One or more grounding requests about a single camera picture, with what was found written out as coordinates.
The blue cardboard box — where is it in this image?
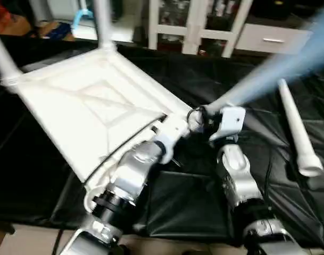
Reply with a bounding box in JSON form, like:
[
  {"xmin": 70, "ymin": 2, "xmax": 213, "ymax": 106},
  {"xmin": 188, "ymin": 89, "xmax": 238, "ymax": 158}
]
[{"xmin": 41, "ymin": 21, "xmax": 75, "ymax": 43}]

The red wire bundle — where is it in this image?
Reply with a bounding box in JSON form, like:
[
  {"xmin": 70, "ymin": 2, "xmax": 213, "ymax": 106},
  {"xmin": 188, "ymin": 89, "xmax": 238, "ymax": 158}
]
[{"xmin": 0, "ymin": 0, "xmax": 14, "ymax": 25}]

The black work mat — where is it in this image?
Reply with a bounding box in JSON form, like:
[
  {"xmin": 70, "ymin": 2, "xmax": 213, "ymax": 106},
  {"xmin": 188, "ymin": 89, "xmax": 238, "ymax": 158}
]
[{"xmin": 0, "ymin": 40, "xmax": 324, "ymax": 248}]

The white plastic table top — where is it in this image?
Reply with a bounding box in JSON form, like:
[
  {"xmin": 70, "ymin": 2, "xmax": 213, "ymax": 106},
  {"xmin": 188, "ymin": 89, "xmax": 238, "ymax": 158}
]
[{"xmin": 1, "ymin": 46, "xmax": 195, "ymax": 214}]

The white plastic table leg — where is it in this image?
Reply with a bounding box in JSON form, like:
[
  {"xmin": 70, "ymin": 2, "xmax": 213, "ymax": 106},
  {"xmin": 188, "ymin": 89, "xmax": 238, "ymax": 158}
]
[
  {"xmin": 188, "ymin": 11, "xmax": 324, "ymax": 134},
  {"xmin": 0, "ymin": 26, "xmax": 22, "ymax": 86},
  {"xmin": 92, "ymin": 0, "xmax": 118, "ymax": 52},
  {"xmin": 277, "ymin": 78, "xmax": 324, "ymax": 178}
]

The white glass-door cabinet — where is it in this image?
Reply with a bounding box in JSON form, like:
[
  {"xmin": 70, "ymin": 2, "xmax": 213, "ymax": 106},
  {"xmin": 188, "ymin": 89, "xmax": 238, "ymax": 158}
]
[{"xmin": 147, "ymin": 0, "xmax": 253, "ymax": 58}]

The white low drawer unit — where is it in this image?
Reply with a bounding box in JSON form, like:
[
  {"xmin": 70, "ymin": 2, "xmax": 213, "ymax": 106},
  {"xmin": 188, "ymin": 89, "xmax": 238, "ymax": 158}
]
[{"xmin": 233, "ymin": 22, "xmax": 314, "ymax": 55}]

